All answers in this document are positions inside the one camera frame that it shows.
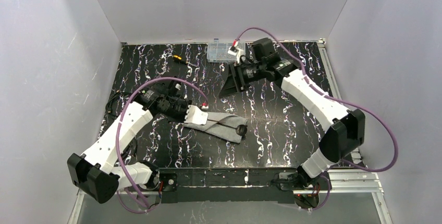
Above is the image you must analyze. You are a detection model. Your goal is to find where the grey cloth napkin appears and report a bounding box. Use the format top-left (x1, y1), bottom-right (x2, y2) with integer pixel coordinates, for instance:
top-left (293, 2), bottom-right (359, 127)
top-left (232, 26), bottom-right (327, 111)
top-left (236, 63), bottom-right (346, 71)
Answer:
top-left (183, 112), bottom-right (248, 144)

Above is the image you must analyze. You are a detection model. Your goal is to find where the black copper spoon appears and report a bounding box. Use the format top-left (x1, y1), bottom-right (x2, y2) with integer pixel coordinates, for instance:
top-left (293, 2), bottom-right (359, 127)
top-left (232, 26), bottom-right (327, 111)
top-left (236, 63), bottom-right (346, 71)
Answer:
top-left (205, 120), bottom-right (248, 139)

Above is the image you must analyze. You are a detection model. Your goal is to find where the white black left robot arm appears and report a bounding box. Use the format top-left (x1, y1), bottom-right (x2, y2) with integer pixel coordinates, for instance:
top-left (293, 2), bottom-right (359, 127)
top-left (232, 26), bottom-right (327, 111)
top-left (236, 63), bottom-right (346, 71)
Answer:
top-left (67, 78), bottom-right (191, 204)

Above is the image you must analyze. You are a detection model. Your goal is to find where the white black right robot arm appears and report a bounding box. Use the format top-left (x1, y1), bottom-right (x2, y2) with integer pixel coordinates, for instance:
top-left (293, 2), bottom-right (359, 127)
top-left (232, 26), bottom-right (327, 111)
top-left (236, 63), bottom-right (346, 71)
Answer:
top-left (218, 38), bottom-right (365, 182)

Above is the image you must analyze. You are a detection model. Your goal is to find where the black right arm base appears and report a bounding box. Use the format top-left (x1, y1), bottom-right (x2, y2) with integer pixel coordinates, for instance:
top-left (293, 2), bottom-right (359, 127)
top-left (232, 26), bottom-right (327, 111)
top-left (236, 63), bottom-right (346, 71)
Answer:
top-left (272, 166), bottom-right (333, 193)

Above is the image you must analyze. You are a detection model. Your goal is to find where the clear plastic compartment box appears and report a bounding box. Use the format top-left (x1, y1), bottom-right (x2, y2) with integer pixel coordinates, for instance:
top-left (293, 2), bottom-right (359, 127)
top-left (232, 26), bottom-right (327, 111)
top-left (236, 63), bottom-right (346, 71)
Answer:
top-left (206, 39), bottom-right (245, 63)

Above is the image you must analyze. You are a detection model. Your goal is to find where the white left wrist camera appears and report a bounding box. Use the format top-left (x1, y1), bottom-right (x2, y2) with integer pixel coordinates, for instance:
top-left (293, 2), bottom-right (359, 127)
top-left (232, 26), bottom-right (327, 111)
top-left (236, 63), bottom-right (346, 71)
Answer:
top-left (184, 105), bottom-right (208, 126)

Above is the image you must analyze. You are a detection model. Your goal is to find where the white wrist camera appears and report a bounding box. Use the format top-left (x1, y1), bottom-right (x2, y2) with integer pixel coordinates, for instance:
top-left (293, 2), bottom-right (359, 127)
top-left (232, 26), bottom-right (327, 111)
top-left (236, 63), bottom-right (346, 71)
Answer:
top-left (227, 40), bottom-right (245, 65)
top-left (184, 105), bottom-right (208, 126)

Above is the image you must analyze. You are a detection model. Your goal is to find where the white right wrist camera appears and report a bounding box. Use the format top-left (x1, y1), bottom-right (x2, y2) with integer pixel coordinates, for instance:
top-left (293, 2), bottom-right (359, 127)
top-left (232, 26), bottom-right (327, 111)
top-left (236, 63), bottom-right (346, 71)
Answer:
top-left (227, 40), bottom-right (245, 65)

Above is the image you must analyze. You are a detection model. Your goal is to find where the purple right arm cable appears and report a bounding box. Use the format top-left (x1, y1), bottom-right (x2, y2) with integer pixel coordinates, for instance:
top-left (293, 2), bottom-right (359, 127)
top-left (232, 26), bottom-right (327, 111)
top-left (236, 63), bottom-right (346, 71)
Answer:
top-left (233, 27), bottom-right (399, 211)

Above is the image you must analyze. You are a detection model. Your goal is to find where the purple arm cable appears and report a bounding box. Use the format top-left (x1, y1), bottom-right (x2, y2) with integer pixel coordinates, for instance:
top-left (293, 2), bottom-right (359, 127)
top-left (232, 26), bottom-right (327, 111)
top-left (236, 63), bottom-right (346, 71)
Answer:
top-left (114, 77), bottom-right (209, 214)
top-left (233, 27), bottom-right (399, 211)

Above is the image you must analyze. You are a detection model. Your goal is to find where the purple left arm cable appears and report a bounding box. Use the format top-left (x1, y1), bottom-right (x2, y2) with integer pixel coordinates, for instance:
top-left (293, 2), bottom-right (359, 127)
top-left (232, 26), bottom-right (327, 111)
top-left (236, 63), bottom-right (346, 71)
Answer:
top-left (114, 77), bottom-right (209, 214)

